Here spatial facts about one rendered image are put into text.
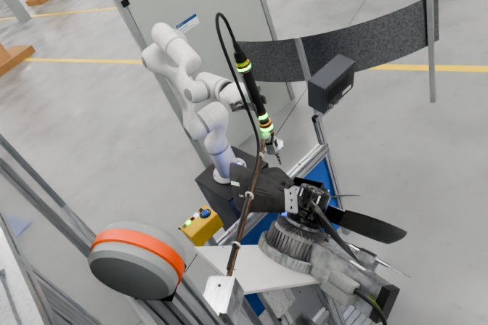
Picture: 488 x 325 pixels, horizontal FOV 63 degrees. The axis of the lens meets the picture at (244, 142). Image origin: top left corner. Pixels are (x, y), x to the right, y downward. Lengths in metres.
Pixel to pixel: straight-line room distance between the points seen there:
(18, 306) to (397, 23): 3.04
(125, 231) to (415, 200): 2.58
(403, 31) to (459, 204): 1.31
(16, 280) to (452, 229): 2.64
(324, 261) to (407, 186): 1.73
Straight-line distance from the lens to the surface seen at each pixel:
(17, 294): 0.58
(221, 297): 1.00
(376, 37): 3.25
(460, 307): 2.66
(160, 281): 0.69
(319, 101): 2.13
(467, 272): 2.77
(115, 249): 0.67
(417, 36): 3.43
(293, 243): 1.52
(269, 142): 1.36
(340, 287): 1.42
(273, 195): 1.48
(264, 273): 1.41
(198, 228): 1.84
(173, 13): 3.17
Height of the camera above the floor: 2.39
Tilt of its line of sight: 38 degrees down
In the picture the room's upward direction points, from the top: 24 degrees counter-clockwise
